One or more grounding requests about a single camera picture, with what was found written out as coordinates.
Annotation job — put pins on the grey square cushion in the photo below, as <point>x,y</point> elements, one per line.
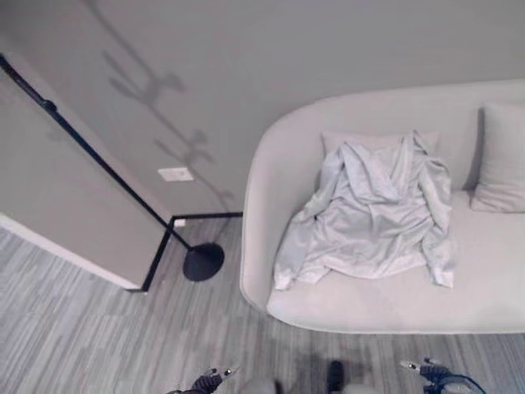
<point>340,138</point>
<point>500,160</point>

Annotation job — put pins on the white wall socket plate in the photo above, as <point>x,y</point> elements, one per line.
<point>175,174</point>

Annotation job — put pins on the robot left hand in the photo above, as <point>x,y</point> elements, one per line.
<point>211,381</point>

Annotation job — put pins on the light grey hooded garment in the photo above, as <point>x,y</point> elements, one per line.
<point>369,213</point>

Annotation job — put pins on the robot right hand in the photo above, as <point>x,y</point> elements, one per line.
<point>430,369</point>

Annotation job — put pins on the light grey fabric sofa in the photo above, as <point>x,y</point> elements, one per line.
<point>410,295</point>

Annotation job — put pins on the black standing clothes rack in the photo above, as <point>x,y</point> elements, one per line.
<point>123,180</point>

